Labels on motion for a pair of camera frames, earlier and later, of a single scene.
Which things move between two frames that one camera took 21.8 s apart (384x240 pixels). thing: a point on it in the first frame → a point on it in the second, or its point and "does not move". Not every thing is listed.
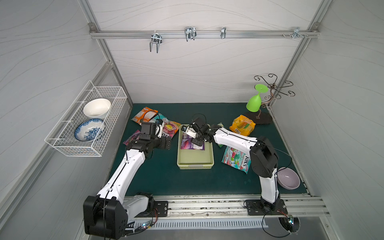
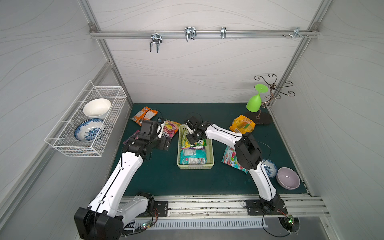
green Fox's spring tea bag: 221,125 → 185,143
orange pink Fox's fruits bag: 170,127 does not move
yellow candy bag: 242,125 does not move
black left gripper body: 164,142 does not move
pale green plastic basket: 194,159 does not move
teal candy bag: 159,116 → 193,156
